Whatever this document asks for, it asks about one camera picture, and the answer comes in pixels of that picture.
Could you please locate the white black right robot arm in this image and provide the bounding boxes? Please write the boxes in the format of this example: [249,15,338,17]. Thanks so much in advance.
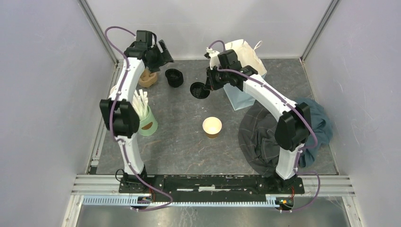
[204,48,314,193]

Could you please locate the brown pulp cup carriers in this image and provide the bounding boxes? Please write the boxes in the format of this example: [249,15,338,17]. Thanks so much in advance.
[138,69,158,87]

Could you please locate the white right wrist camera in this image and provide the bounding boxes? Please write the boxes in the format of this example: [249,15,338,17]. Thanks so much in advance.
[204,47,220,69]

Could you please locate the stack of black lids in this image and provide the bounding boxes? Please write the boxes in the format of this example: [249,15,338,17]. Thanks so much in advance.
[165,69,183,88]

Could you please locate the white slotted cable duct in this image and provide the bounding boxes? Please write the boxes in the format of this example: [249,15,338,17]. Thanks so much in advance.
[82,195,279,208]

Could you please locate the black plastic cup lid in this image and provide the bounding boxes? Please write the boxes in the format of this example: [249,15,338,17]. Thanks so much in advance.
[190,82,210,99]

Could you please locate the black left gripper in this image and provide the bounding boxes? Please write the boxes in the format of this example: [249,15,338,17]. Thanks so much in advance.
[148,40,175,74]

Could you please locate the dark grey checked cloth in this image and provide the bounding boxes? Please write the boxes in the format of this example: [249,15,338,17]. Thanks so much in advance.
[238,101,280,177]

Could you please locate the white stir sticks bundle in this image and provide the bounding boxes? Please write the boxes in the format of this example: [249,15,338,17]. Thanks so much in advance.
[132,89,149,120]

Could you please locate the brown paper coffee cup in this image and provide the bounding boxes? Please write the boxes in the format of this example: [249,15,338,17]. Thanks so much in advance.
[202,117,222,139]

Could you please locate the light blue paper bag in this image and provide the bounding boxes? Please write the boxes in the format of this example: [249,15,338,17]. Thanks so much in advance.
[223,39,267,111]

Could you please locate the green cup holder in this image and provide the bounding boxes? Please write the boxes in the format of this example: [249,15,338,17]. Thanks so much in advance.
[138,106,158,136]

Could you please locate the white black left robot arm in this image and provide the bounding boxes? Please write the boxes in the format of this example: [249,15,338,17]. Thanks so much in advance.
[99,30,174,193]

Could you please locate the teal blue cloth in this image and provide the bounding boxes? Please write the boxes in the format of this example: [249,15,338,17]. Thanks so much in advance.
[295,97,333,167]

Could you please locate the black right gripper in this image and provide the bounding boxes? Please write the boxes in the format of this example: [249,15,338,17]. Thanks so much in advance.
[204,64,229,91]

